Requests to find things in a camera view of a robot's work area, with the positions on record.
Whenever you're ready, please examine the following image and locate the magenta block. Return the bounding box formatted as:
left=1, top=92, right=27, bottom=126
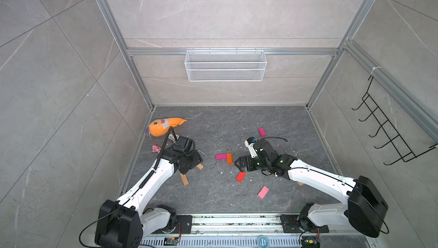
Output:
left=258, top=128, right=266, bottom=137
left=216, top=153, right=227, bottom=160

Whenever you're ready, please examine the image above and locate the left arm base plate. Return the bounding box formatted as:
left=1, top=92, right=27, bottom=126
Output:
left=162, top=215, right=193, bottom=234

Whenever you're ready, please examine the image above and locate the orange block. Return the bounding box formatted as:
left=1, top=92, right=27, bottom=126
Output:
left=227, top=153, right=233, bottom=164

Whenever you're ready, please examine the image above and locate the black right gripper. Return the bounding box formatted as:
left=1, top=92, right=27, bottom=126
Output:
left=234, top=154, right=270, bottom=172

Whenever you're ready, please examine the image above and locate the small printed packet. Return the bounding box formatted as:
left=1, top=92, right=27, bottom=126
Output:
left=168, top=133, right=180, bottom=144

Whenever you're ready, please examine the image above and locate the small pink toy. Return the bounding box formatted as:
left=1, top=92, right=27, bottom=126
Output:
left=152, top=144, right=162, bottom=153

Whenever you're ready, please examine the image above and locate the white wire basket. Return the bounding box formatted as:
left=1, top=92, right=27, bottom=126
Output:
left=184, top=50, right=268, bottom=82

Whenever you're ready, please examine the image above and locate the black wire hook rack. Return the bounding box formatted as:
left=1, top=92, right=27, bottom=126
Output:
left=351, top=76, right=438, bottom=166

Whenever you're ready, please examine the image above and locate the orange plush toy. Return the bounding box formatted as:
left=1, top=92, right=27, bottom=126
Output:
left=146, top=117, right=186, bottom=137

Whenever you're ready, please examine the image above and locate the pink block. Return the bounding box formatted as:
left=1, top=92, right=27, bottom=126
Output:
left=258, top=186, right=269, bottom=199

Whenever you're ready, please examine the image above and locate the aluminium rail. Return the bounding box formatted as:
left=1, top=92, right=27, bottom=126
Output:
left=92, top=213, right=381, bottom=238

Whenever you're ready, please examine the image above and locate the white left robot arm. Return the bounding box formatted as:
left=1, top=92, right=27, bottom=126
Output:
left=93, top=127, right=203, bottom=248

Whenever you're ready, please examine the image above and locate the red block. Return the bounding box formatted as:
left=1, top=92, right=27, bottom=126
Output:
left=236, top=172, right=246, bottom=183

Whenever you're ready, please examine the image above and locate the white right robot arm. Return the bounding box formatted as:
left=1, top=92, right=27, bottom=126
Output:
left=235, top=137, right=390, bottom=238

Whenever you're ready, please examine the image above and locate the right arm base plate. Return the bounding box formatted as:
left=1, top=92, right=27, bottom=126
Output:
left=279, top=214, right=329, bottom=233

